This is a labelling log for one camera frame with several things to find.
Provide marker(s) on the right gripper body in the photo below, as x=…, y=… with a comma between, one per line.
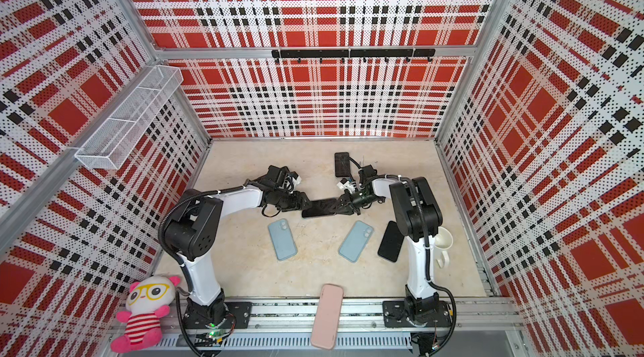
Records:
x=353, y=202

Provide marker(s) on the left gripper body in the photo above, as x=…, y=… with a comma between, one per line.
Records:
x=288, y=201

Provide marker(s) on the black phone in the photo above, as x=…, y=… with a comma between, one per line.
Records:
x=343, y=165
x=391, y=243
x=327, y=207

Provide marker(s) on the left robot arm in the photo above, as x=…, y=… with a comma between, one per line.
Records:
x=188, y=232

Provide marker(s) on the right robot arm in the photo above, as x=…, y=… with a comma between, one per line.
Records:
x=416, y=213

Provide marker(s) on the light blue case near right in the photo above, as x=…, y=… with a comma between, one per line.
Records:
x=355, y=241

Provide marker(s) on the light blue case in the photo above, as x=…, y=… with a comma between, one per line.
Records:
x=355, y=241
x=282, y=240

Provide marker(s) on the light blue case near left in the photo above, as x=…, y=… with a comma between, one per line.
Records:
x=282, y=240

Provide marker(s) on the pink phone case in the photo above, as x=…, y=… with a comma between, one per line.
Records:
x=327, y=317

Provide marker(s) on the white cup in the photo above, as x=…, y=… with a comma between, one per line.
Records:
x=443, y=241

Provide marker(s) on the pink plush toy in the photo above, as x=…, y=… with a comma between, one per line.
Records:
x=147, y=302

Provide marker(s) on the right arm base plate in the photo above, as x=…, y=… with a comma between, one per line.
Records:
x=427, y=313

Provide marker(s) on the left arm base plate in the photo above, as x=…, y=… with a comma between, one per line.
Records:
x=220, y=315

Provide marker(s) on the black hook rail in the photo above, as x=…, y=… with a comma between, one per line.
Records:
x=353, y=53

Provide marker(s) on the white wire basket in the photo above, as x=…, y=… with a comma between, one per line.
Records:
x=112, y=143

